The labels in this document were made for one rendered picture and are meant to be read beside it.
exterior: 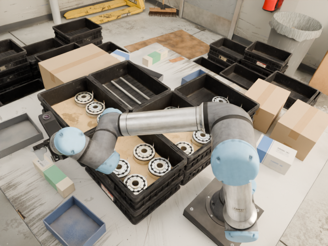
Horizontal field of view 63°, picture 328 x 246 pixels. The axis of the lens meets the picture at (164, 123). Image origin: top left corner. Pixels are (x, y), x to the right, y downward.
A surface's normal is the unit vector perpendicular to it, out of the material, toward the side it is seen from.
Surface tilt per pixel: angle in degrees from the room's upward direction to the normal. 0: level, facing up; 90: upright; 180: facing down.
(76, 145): 44
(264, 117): 90
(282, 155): 0
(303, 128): 0
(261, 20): 90
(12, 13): 90
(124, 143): 0
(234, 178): 86
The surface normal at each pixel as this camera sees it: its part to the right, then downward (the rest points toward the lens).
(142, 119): -0.25, -0.32
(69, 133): 0.51, -0.11
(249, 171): -0.14, 0.62
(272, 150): 0.09, -0.72
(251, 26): -0.68, 0.46
